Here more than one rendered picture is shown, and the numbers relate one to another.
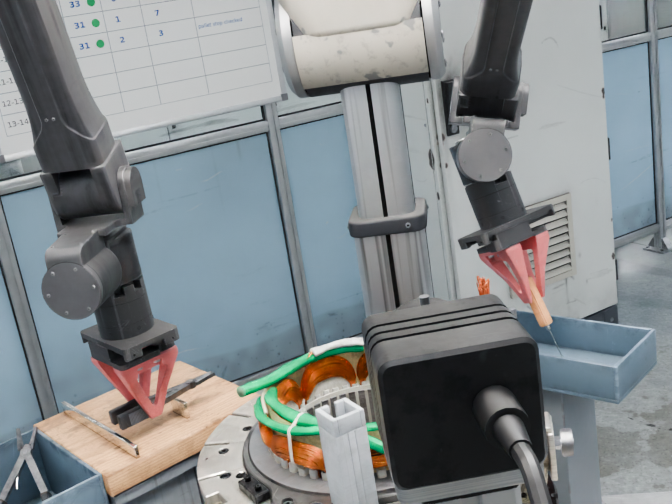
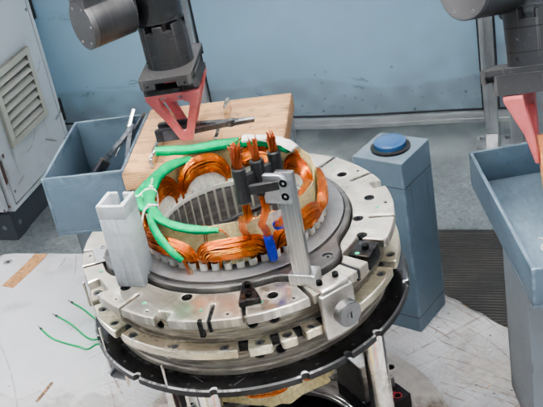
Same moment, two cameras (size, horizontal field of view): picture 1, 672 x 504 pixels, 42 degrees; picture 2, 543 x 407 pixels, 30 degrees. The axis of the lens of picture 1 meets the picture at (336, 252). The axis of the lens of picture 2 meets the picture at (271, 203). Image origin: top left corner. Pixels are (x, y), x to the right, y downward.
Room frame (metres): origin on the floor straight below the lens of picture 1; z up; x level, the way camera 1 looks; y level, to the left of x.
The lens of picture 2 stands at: (0.17, -0.70, 1.61)
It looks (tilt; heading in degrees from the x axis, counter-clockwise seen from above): 29 degrees down; 49
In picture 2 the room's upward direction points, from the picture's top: 11 degrees counter-clockwise
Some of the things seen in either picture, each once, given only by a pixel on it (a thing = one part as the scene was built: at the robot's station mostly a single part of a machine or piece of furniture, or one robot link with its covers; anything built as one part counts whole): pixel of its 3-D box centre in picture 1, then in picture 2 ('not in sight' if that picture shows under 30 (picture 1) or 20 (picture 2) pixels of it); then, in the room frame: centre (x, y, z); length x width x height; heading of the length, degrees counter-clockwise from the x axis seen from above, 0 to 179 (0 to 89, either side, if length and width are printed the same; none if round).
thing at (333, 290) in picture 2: (543, 445); (334, 304); (0.69, -0.16, 1.07); 0.04 x 0.02 x 0.05; 168
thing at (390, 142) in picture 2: not in sight; (389, 142); (1.02, 0.04, 1.04); 0.04 x 0.04 x 0.01
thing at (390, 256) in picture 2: not in sight; (384, 240); (0.82, -0.11, 1.06); 0.09 x 0.04 x 0.01; 30
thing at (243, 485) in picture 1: (253, 487); not in sight; (0.65, 0.10, 1.10); 0.03 x 0.01 x 0.01; 30
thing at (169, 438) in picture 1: (150, 420); (212, 139); (0.91, 0.24, 1.05); 0.20 x 0.19 x 0.02; 128
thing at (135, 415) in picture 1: (136, 415); (171, 133); (0.85, 0.24, 1.09); 0.04 x 0.01 x 0.02; 128
